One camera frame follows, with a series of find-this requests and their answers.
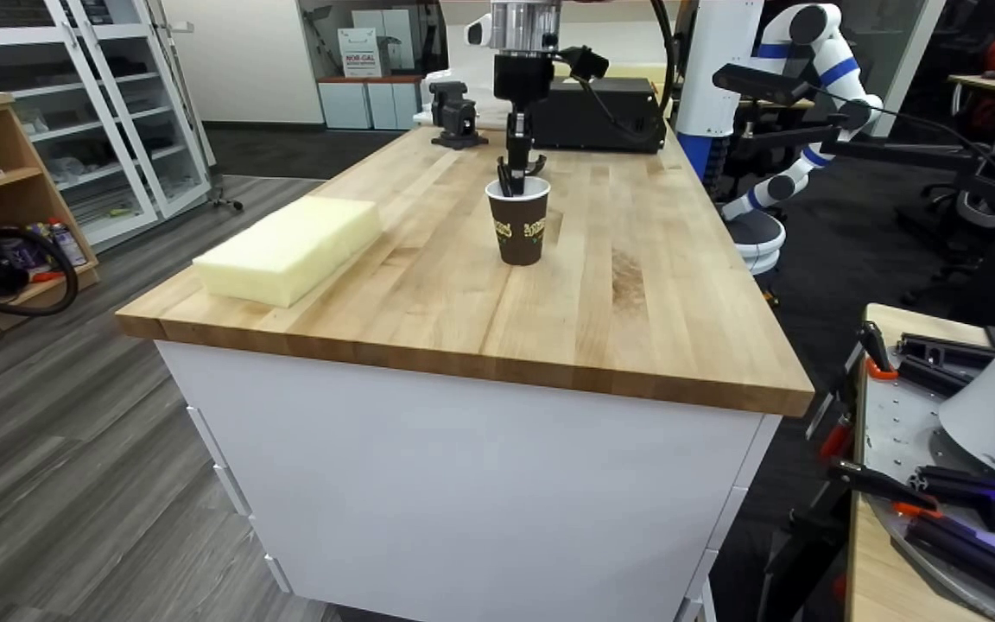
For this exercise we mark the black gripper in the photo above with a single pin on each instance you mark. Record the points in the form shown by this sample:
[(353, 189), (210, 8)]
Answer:
[(523, 79)]

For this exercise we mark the black marker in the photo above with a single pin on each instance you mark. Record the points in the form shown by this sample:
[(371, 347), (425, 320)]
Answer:
[(515, 164)]

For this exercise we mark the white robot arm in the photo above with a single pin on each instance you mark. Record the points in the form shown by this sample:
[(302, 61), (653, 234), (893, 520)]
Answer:
[(515, 23)]

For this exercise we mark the brown paper coffee cup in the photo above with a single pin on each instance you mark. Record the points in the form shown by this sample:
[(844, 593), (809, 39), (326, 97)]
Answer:
[(520, 231)]

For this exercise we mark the dark grey bench vise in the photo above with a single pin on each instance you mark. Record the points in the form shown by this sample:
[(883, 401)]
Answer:
[(454, 114)]

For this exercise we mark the black control box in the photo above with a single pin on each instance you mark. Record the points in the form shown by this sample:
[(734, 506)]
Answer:
[(602, 114)]

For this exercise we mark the white low cabinet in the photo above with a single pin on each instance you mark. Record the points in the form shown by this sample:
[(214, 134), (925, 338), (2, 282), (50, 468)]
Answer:
[(363, 105)]

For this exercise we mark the white cardboard box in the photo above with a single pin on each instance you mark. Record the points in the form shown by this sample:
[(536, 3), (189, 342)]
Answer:
[(361, 53)]

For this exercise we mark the pale yellow foam block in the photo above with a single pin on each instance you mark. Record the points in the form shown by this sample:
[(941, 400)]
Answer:
[(287, 247)]

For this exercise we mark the white and blue humanoid robot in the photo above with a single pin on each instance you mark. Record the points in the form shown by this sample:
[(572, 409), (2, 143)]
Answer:
[(809, 72)]

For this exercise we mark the white table base cabinet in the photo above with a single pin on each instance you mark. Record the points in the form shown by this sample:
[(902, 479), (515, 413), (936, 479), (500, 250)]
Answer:
[(465, 494)]

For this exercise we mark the black and orange clamp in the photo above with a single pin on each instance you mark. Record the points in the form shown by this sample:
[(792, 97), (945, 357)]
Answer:
[(879, 349)]

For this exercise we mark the white glass door cabinet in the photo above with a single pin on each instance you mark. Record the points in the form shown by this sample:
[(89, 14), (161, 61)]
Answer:
[(105, 105)]

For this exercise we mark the small wooden side table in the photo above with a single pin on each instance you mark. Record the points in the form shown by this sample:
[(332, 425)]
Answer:
[(883, 564)]

